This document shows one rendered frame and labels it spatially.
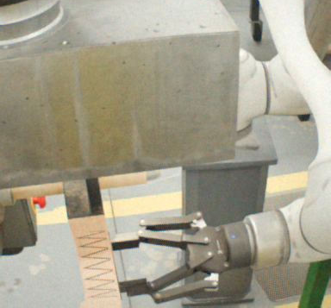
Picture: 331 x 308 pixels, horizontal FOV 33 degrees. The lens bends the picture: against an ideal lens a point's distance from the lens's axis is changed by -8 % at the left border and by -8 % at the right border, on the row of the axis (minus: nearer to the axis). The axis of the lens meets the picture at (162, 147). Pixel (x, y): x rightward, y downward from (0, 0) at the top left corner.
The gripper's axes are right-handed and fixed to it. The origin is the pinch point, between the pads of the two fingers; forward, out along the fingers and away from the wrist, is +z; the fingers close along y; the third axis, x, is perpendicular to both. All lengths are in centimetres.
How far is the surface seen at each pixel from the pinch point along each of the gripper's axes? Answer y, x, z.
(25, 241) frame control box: 15.9, -18.5, 17.1
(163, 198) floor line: 90, -137, -26
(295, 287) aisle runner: 31, -121, -66
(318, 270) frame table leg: 15, -63, -55
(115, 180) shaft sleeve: 4.4, 17.0, -1.6
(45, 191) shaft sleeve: 4.3, 16.7, 7.8
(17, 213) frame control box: 17.9, -11.0, 16.9
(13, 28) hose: 1.3, 47.9, 6.3
